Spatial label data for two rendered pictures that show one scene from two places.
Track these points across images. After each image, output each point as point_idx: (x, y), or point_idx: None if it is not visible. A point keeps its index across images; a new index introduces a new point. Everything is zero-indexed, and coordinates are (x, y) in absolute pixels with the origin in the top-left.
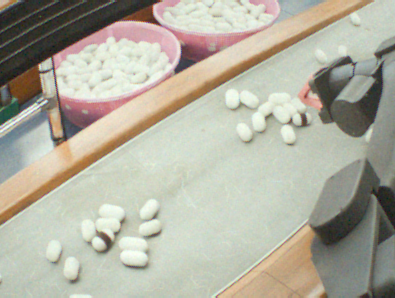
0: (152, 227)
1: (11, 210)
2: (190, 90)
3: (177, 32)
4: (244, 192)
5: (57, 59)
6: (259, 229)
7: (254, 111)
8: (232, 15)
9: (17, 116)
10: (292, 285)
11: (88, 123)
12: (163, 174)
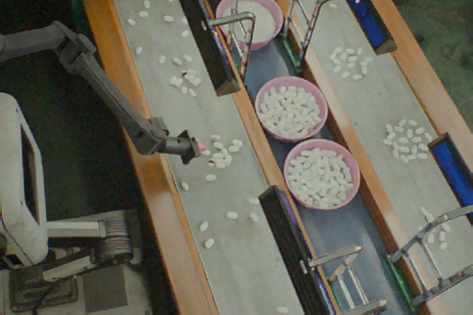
0: (182, 90)
1: None
2: (247, 127)
3: (303, 145)
4: (186, 125)
5: (311, 90)
6: (166, 121)
7: (227, 150)
8: (316, 183)
9: (238, 46)
10: None
11: None
12: (209, 105)
